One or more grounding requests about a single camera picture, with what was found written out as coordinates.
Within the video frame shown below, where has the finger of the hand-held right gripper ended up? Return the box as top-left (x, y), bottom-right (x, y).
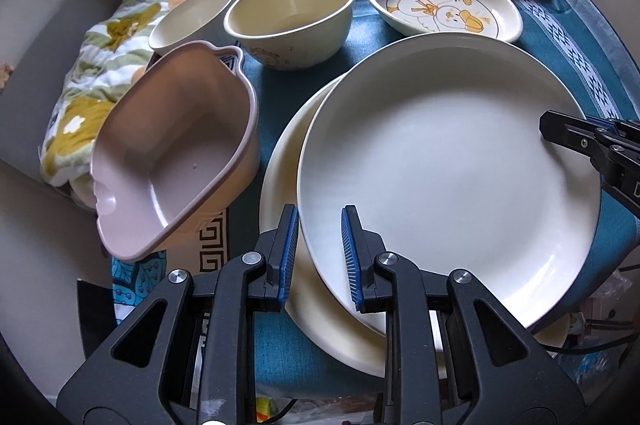
top-left (590, 142), bottom-right (640, 207)
top-left (539, 110), bottom-right (640, 154)

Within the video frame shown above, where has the blue patterned tablecloth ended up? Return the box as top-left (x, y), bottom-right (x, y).
top-left (110, 0), bottom-right (640, 401)

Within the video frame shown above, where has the large cream bowl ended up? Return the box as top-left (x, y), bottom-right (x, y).
top-left (223, 0), bottom-right (359, 71)

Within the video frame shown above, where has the pink square bowl with handles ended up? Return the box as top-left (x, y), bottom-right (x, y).
top-left (90, 41), bottom-right (261, 262)

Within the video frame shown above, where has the black cable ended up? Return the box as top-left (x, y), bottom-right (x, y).
top-left (550, 335), bottom-right (631, 357)

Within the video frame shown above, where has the floral blanket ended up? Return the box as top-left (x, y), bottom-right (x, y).
top-left (39, 0), bottom-right (556, 206)

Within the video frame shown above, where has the large cream plate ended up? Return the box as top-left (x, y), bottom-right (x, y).
top-left (259, 75), bottom-right (571, 378)

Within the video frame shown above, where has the duck print plate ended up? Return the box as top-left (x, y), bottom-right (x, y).
top-left (364, 0), bottom-right (524, 42)

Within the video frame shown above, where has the clear plastic bag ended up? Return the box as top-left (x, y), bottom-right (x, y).
top-left (560, 265), bottom-right (640, 388)

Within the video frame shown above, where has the large white plate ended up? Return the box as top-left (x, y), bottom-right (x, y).
top-left (296, 34), bottom-right (602, 330)

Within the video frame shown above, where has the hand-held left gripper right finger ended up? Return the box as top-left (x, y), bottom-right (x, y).
top-left (341, 205), bottom-right (587, 425)

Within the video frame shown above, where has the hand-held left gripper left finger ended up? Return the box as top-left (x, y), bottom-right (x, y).
top-left (56, 204), bottom-right (301, 425)

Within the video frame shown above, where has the small cream bowl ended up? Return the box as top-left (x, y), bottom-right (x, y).
top-left (148, 0), bottom-right (236, 56)

